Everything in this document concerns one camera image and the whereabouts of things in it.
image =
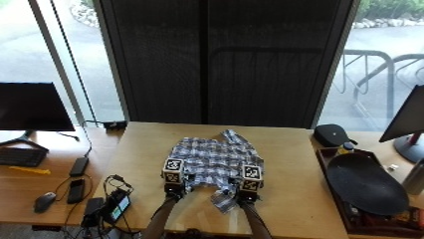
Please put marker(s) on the person's left hand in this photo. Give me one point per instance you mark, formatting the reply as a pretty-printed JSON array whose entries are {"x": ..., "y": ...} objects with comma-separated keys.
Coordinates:
[{"x": 174, "y": 189}]

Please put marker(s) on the person's right hand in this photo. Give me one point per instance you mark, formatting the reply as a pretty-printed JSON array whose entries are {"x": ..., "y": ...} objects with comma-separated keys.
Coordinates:
[{"x": 248, "y": 195}]

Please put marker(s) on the blue plaid shirt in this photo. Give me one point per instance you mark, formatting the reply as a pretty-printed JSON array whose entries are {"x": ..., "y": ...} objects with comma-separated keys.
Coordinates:
[{"x": 212, "y": 159}]

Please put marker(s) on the white right marker cube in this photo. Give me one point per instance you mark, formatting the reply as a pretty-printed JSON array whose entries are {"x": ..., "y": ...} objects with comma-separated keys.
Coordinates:
[{"x": 252, "y": 176}]

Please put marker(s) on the white marker cube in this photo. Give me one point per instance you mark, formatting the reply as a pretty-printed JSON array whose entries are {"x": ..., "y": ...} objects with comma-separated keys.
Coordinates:
[
  {"x": 252, "y": 176},
  {"x": 174, "y": 170}
]

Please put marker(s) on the white left marker cube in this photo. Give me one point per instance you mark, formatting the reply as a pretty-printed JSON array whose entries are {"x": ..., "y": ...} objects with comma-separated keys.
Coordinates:
[{"x": 174, "y": 170}]

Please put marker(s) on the phone with lit screen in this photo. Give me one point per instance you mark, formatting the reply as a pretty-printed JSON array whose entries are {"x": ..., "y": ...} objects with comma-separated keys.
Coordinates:
[{"x": 119, "y": 205}]

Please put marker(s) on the dark wooden tray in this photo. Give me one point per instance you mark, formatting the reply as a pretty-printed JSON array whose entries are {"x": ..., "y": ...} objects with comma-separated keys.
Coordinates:
[{"x": 336, "y": 199}]

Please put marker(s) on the black charger adapter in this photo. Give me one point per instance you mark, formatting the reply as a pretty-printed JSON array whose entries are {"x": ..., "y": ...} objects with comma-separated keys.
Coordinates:
[{"x": 92, "y": 210}]

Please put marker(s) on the small black box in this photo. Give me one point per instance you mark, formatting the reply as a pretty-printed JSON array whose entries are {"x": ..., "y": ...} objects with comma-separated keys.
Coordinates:
[{"x": 115, "y": 125}]

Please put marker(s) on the black power brick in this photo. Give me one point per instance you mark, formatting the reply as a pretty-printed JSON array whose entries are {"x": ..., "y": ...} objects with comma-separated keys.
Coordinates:
[{"x": 79, "y": 166}]

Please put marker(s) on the black phone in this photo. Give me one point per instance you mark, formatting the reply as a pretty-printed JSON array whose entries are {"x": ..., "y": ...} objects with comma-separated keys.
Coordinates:
[{"x": 77, "y": 191}]

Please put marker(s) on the black oval case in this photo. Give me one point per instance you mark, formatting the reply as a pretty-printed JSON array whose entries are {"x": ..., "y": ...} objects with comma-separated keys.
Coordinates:
[{"x": 333, "y": 134}]

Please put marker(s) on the small yellow bottle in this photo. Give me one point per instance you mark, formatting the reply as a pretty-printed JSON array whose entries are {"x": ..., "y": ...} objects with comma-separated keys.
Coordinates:
[{"x": 346, "y": 148}]

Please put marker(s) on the black oval plate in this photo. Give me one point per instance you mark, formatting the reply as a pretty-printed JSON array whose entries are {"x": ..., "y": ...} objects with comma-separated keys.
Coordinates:
[{"x": 366, "y": 186}]

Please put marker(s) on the dark computer mouse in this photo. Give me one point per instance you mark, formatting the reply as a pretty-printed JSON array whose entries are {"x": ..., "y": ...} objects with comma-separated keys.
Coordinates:
[{"x": 45, "y": 201}]

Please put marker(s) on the dark roller blind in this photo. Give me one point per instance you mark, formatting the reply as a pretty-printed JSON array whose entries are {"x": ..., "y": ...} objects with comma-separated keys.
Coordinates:
[{"x": 178, "y": 66}]

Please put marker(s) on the yellow flat tool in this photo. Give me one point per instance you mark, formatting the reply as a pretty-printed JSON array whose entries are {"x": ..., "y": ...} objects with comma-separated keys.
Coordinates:
[{"x": 31, "y": 170}]

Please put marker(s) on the small white object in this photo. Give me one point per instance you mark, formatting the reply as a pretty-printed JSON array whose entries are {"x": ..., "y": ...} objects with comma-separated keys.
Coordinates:
[{"x": 393, "y": 167}]

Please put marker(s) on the snack packets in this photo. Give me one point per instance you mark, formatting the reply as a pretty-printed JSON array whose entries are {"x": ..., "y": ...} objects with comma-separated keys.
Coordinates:
[{"x": 398, "y": 219}]

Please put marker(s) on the black keyboard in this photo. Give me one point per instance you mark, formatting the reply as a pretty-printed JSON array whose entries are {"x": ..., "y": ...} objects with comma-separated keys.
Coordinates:
[{"x": 21, "y": 157}]

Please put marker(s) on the silver metal bottle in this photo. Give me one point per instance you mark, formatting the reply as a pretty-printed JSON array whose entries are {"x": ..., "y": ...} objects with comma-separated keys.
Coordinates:
[{"x": 415, "y": 179}]

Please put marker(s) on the black monitor with forked stand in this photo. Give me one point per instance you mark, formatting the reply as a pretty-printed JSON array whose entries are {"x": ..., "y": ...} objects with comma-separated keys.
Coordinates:
[{"x": 31, "y": 106}]

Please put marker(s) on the black monitor with round stand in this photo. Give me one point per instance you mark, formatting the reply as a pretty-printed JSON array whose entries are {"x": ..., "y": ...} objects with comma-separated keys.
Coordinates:
[{"x": 409, "y": 116}]

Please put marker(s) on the metal bike rack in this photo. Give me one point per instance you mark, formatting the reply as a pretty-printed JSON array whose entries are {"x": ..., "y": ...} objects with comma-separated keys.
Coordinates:
[{"x": 389, "y": 76}]

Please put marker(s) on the grey window post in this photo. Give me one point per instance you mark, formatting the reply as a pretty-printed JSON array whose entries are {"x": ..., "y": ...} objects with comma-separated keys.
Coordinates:
[{"x": 55, "y": 59}]

